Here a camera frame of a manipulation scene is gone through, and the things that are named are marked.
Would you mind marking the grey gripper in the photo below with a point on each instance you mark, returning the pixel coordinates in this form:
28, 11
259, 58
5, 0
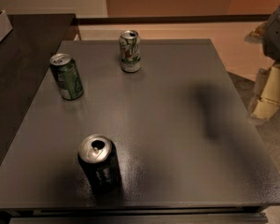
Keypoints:
278, 34

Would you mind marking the dark side counter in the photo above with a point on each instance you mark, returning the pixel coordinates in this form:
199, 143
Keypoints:
24, 60

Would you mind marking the green soda can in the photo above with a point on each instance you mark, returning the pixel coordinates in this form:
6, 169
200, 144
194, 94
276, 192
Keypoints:
64, 70

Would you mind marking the white 7up can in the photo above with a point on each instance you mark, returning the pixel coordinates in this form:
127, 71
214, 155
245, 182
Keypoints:
129, 44

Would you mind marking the black pepsi can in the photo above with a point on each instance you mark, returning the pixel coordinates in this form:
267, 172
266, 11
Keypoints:
97, 156

